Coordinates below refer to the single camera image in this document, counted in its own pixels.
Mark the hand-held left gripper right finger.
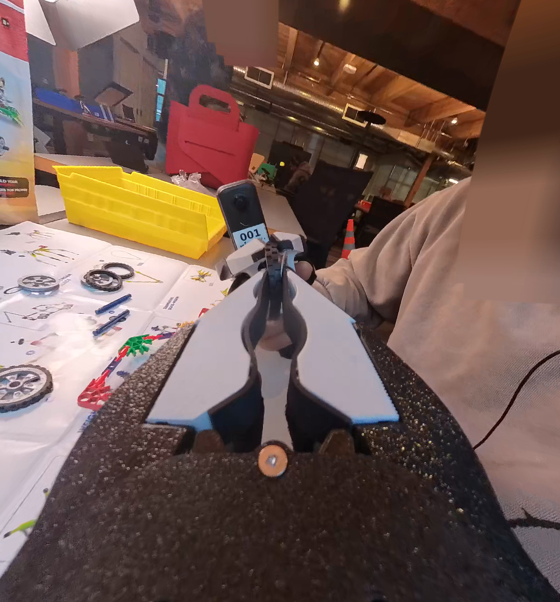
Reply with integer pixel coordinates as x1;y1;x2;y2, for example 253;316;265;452
280;273;400;447

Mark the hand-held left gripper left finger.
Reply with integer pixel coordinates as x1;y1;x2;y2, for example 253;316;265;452
147;273;279;447

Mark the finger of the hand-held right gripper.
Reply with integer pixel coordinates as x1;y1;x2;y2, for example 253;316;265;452
285;240;307;275
227;247;266;280

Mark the yellow plastic parts bin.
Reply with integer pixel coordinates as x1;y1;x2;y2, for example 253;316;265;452
54;165;229;260

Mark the short blue plastic rod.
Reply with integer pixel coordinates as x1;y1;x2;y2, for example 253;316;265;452
96;294;133;316

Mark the person's right forearm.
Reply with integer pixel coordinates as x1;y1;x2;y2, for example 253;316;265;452
310;179;473;325

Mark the grey desk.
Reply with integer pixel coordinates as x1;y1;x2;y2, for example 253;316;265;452
0;184;309;602

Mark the person's right hand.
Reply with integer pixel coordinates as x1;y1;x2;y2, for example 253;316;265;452
261;318;306;356

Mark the black office chair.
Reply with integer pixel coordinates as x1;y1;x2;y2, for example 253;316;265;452
288;158;375;269

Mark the clear plastic bag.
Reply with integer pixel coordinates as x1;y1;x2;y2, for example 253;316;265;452
172;170;207;191

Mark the colourful rod and connector model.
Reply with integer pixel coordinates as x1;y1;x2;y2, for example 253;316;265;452
77;301;205;411

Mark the thick blue plastic rod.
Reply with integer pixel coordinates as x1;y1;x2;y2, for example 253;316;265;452
93;311;131;338

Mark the person in beige hoodie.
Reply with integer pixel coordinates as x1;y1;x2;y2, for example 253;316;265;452
384;177;560;602

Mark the large fold-out instruction sheet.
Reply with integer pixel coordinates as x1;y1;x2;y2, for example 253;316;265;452
0;221;235;565

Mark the brown construction set bag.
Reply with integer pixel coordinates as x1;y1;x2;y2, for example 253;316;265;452
0;0;39;226

